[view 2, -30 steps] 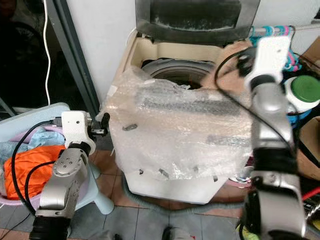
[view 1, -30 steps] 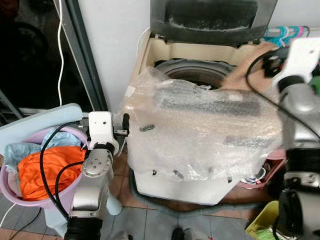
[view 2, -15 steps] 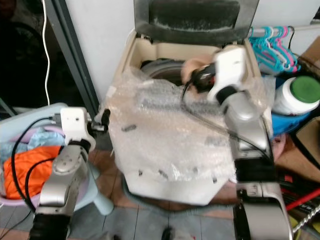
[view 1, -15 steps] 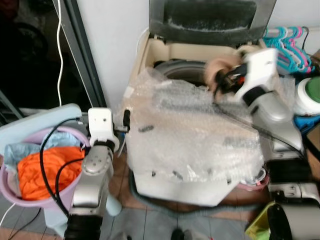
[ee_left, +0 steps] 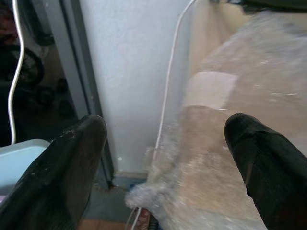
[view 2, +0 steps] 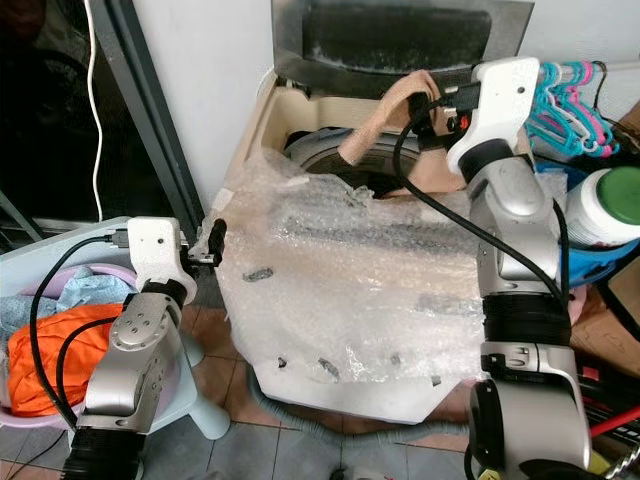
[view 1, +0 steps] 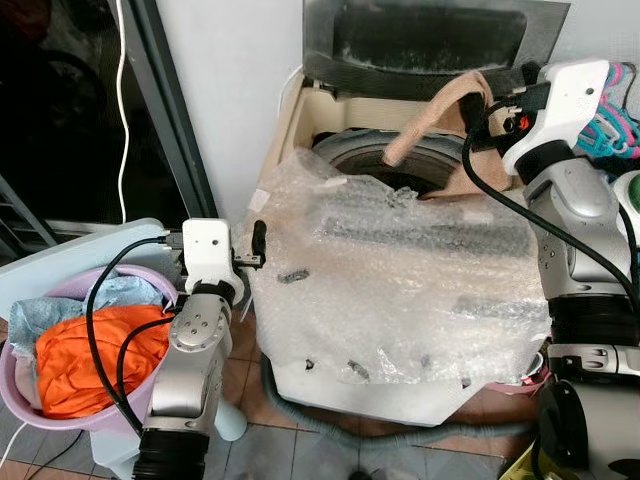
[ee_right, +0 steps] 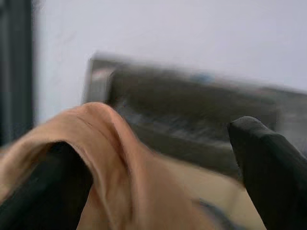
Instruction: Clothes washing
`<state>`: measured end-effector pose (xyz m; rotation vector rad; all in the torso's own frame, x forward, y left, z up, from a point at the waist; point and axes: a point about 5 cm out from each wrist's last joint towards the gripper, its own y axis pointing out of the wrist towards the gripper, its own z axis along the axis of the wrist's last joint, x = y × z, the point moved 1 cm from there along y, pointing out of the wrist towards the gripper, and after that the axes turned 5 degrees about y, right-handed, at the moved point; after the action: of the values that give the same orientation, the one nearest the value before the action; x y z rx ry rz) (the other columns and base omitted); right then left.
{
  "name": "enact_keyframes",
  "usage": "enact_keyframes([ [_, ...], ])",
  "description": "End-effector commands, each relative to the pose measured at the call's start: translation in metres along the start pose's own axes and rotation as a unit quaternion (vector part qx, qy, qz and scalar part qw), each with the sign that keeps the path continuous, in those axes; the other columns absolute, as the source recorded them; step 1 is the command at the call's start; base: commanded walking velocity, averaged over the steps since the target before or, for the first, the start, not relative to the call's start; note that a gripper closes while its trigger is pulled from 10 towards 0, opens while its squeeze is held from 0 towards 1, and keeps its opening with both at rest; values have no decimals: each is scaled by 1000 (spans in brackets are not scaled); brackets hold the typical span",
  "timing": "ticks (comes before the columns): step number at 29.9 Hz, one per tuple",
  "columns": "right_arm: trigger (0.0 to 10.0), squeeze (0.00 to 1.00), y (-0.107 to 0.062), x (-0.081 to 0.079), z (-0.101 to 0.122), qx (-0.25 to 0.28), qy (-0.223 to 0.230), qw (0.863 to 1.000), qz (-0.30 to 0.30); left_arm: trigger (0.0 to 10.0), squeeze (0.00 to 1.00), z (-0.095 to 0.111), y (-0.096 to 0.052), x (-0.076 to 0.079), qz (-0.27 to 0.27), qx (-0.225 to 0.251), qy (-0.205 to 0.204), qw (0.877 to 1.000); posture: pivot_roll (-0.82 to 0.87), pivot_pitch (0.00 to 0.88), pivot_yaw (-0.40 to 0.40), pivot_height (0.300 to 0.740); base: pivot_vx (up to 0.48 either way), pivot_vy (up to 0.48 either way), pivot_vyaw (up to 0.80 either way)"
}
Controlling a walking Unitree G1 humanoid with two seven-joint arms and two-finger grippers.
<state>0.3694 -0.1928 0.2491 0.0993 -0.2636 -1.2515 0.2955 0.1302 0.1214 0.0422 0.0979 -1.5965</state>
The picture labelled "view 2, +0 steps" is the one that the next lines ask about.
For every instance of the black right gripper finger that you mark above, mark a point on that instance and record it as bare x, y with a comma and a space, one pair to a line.
430, 125

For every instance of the beige garment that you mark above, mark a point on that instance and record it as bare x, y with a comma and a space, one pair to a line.
375, 125

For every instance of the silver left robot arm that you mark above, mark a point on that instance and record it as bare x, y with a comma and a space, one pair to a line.
130, 370

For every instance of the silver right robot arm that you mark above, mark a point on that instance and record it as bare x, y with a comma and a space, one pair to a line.
510, 210

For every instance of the teal plastic clothes hanger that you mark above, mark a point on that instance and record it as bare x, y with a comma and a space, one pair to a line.
555, 125

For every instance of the pink plastic clothes hanger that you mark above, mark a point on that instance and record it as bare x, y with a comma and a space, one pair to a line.
585, 75

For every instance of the cream top load washing machine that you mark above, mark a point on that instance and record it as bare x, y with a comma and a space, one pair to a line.
360, 395

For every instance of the light blue cloth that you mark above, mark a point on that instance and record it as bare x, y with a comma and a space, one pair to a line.
80, 290

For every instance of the clear bubble wrap sheet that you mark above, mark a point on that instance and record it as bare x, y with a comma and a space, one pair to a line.
360, 290

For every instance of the white bottle green lid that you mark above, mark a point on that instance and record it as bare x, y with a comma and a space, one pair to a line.
605, 210

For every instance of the orange garment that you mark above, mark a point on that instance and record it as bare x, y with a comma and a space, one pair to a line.
50, 360

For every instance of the blue plastic basket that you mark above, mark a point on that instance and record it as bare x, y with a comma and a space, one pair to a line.
600, 265

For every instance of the lilac plastic basin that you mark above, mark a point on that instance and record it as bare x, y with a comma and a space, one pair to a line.
25, 421

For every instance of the brown cardboard box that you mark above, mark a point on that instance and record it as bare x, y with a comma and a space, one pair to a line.
610, 330

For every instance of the red tool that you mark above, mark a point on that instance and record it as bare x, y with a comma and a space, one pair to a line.
615, 405

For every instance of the yellow plastic item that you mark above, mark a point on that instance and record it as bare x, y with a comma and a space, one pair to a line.
600, 465

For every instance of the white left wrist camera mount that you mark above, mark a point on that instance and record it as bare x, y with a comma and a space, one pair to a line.
155, 250

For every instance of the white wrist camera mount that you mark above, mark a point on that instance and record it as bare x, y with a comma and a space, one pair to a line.
155, 250
500, 100

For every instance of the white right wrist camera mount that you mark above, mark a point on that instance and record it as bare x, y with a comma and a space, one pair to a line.
500, 100

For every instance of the dark grey door frame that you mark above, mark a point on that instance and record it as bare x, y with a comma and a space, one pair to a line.
150, 110

